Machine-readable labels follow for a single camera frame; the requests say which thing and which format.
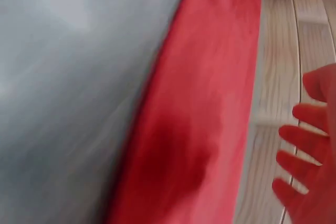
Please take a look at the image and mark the person's right hand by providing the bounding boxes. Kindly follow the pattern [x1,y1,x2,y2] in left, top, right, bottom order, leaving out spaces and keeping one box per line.
[271,62,336,224]

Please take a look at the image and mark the red cloth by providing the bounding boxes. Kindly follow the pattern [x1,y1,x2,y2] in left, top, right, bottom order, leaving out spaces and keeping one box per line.
[103,0,264,224]

